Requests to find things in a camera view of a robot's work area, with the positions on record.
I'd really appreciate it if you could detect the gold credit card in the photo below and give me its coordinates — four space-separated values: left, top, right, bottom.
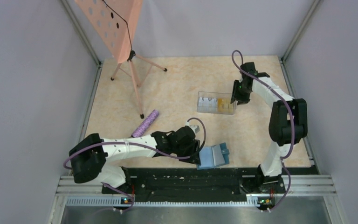
217 98 234 114

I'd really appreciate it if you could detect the blue leather card holder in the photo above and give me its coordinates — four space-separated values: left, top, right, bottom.
196 142 230 170

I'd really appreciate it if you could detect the clear plastic card box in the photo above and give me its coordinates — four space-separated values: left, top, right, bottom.
197 91 236 115

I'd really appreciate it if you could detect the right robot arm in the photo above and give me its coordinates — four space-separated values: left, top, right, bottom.
231 62 308 192

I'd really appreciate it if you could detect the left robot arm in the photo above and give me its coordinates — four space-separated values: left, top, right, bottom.
64 125 202 193

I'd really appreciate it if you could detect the silver credit card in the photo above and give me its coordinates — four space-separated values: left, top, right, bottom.
197 97 218 113

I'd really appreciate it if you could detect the purple glitter microphone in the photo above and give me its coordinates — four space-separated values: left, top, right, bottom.
131 110 159 138

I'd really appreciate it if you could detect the pink music stand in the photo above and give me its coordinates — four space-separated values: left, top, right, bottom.
75 0 167 119

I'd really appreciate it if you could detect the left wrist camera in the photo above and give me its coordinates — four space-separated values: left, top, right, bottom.
186 122 200 134

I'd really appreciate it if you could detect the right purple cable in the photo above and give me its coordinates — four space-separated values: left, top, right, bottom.
231 50 296 214

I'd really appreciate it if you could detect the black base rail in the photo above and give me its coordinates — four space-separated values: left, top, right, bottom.
71 166 318 205

